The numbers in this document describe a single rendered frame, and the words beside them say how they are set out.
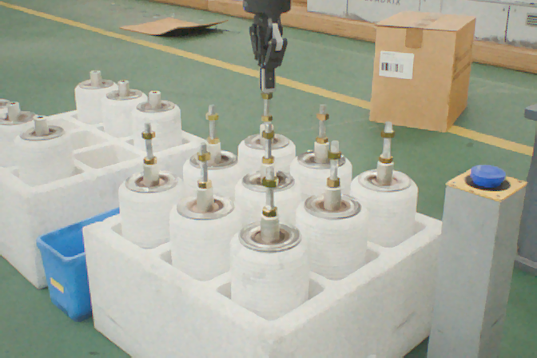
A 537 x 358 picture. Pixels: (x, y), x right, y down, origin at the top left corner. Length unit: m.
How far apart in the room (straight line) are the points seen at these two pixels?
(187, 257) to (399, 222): 0.30
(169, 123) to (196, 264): 0.48
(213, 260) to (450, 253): 0.30
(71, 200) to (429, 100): 1.15
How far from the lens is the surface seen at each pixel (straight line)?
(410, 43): 1.94
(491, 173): 0.80
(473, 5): 3.01
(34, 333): 1.10
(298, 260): 0.76
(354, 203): 0.87
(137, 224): 0.92
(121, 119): 1.36
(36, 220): 1.15
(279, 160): 1.05
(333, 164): 0.83
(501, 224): 0.79
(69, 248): 1.15
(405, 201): 0.92
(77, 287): 1.07
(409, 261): 0.92
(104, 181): 1.19
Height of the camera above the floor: 0.62
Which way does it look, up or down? 22 degrees down
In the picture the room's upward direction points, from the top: straight up
